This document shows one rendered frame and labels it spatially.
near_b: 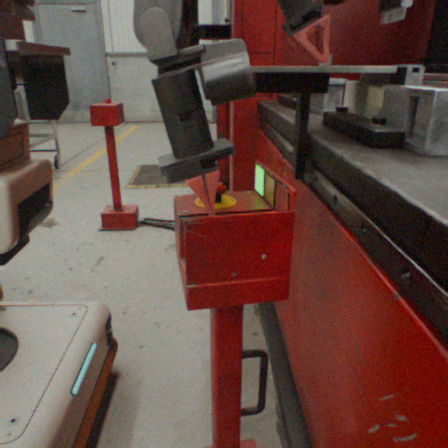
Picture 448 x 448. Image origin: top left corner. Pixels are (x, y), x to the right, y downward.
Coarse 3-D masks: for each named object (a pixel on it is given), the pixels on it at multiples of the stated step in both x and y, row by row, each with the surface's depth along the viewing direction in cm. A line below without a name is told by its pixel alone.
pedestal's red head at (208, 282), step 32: (256, 160) 70; (256, 192) 72; (192, 224) 52; (224, 224) 53; (256, 224) 54; (288, 224) 55; (192, 256) 54; (224, 256) 55; (256, 256) 56; (288, 256) 57; (192, 288) 56; (224, 288) 57; (256, 288) 58; (288, 288) 59
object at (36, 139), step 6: (18, 90) 324; (54, 120) 398; (54, 126) 399; (54, 132) 401; (30, 138) 398; (36, 138) 398; (42, 138) 398; (48, 138) 383; (54, 138) 399; (30, 144) 368; (36, 144) 357; (30, 150) 408; (36, 150) 408; (42, 150) 408; (48, 150) 409; (54, 150) 409; (60, 156) 411; (54, 162) 404
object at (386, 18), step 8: (384, 0) 73; (392, 0) 70; (400, 0) 67; (408, 0) 67; (384, 8) 73; (392, 8) 70; (400, 8) 69; (384, 16) 75; (392, 16) 72; (400, 16) 69
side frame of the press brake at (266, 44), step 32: (256, 0) 144; (352, 0) 145; (416, 0) 146; (256, 32) 148; (320, 32) 149; (352, 32) 149; (384, 32) 150; (416, 32) 150; (256, 64) 153; (288, 64) 153; (352, 64) 154; (384, 64) 154; (416, 64) 155; (256, 96) 158; (256, 128) 163
